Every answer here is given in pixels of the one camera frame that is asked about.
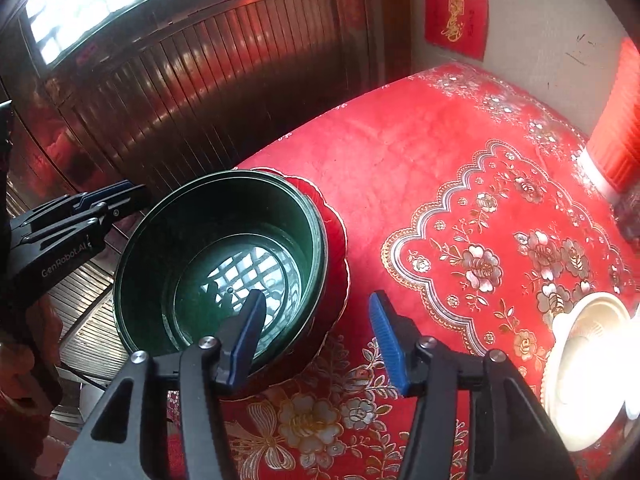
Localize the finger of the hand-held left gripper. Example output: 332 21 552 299
15 185 152 253
30 180 133 226

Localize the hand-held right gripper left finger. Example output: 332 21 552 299
60 289 268 480

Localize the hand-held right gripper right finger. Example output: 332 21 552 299
368 290 581 480

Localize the green plastic bowl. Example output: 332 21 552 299
113 170 328 376

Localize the red glass plate with sticker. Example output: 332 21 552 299
240 172 352 387

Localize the cream plastic bowl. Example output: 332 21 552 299
541 292 640 453

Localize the red floral tablecloth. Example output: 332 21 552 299
165 62 640 480

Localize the orange thermos jug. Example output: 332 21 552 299
575 37 640 206

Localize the red wall hanging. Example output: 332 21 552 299
424 0 490 61

